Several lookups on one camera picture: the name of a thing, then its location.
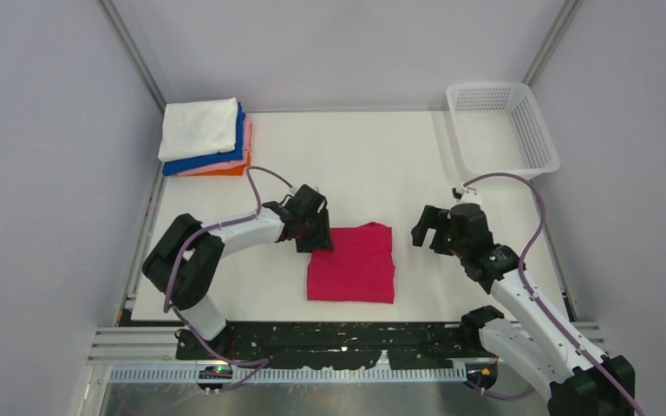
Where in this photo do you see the magenta t-shirt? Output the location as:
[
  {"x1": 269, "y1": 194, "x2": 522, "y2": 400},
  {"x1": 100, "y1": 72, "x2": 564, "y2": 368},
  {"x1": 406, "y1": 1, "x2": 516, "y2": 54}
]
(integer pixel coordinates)
[{"x1": 306, "y1": 222, "x2": 395, "y2": 304}]

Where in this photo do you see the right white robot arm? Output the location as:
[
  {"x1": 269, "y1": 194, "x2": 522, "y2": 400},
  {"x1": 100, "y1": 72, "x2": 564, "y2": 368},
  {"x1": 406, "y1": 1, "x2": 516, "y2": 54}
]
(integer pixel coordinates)
[{"x1": 410, "y1": 203, "x2": 640, "y2": 415}]

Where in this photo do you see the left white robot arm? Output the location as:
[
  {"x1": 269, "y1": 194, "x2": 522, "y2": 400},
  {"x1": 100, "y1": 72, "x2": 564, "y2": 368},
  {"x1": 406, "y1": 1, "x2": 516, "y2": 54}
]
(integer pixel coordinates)
[{"x1": 141, "y1": 185, "x2": 333, "y2": 359}]

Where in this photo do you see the orange folded t-shirt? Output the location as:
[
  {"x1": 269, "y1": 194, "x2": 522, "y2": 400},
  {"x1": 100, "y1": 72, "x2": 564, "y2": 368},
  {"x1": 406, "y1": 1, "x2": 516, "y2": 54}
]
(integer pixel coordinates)
[{"x1": 193, "y1": 155, "x2": 251, "y2": 176}]

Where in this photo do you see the pink folded t-shirt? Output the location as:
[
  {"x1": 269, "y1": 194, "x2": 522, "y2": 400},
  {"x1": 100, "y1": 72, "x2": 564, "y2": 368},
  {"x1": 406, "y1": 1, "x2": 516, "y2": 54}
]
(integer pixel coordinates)
[{"x1": 176, "y1": 114, "x2": 254, "y2": 178}]

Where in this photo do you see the white plastic basket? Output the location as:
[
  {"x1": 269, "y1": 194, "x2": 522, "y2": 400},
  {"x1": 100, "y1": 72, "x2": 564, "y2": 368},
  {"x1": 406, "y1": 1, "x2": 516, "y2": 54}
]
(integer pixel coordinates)
[{"x1": 446, "y1": 81, "x2": 560, "y2": 179}]

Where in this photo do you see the white folded t-shirt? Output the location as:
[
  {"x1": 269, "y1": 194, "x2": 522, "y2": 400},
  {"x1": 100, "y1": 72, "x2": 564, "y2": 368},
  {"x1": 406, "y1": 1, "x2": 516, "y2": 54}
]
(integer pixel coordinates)
[{"x1": 158, "y1": 98, "x2": 239, "y2": 162}]

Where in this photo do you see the blue folded t-shirt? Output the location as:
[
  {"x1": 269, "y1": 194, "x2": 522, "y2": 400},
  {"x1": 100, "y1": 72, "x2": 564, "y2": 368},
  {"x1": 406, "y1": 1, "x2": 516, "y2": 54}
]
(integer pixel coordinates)
[{"x1": 161, "y1": 101, "x2": 251, "y2": 177}]

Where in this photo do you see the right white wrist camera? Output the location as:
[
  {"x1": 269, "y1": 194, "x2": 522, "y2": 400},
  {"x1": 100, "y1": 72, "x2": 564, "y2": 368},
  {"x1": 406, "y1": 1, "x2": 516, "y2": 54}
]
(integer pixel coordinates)
[{"x1": 452, "y1": 186, "x2": 483, "y2": 205}]

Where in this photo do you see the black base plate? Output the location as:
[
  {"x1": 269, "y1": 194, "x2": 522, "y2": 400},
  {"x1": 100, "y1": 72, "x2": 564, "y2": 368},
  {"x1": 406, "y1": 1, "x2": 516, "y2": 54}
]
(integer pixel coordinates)
[{"x1": 209, "y1": 322, "x2": 499, "y2": 376}]

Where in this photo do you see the aluminium frame rail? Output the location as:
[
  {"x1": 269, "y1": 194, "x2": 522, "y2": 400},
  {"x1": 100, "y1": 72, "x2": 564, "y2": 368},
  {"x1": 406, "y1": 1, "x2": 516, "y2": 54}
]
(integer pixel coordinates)
[{"x1": 87, "y1": 321, "x2": 610, "y2": 385}]

